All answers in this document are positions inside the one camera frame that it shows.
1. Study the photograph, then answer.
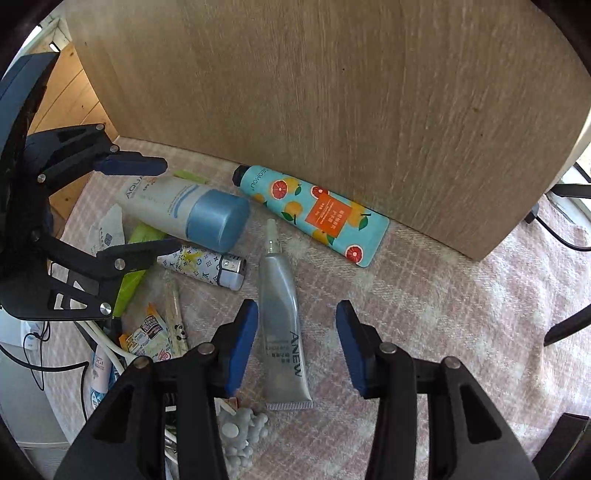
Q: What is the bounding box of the orange white snack sachet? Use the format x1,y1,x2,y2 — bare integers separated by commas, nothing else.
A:
119,303,174,362

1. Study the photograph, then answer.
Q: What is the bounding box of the black tripod stand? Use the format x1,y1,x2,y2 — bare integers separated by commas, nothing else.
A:
523,161,591,348

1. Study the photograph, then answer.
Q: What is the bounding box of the wooden board panel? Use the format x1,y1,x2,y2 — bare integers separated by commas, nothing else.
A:
64,1,590,260

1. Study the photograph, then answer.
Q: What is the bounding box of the green cream tube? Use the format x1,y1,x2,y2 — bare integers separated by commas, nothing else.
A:
111,169,211,318

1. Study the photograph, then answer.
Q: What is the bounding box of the panda chopstick packet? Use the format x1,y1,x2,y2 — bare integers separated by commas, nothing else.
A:
164,278,189,357

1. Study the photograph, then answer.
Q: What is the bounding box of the small pink bottle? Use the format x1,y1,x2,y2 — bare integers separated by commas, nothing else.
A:
90,345,115,410

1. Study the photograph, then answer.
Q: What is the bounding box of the pink plaid tablecloth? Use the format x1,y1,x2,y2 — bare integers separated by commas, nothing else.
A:
43,135,591,480

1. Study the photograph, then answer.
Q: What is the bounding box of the grey bubble toy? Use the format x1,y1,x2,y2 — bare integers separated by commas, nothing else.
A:
217,407,269,479

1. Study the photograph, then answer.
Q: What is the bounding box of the white sachet packet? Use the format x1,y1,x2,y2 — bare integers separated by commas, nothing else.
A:
87,204,125,255

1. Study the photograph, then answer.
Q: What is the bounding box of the teal fruit hand cream tube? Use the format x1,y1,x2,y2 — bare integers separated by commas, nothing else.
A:
232,165,390,268

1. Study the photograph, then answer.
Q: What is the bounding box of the wooden plank wall panel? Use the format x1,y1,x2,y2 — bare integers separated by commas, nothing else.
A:
27,41,119,222

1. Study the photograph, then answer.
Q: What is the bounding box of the white blue-capped lotion tube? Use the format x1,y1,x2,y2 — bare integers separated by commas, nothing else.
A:
115,176,250,253

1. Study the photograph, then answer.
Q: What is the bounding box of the patterned lighter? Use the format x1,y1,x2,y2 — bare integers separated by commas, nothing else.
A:
156,245,246,291

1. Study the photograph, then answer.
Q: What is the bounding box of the silver Anew tube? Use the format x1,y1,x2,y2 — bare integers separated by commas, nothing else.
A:
259,219,312,411

